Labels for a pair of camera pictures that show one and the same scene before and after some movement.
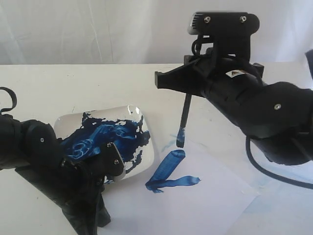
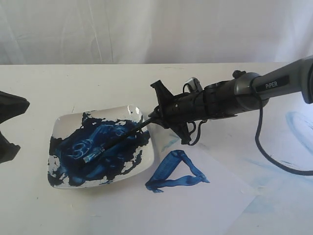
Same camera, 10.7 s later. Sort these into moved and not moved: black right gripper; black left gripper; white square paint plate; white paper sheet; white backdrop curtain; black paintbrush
Moved: black right gripper; black paintbrush; black left gripper
Not moved: white paper sheet; white backdrop curtain; white square paint plate
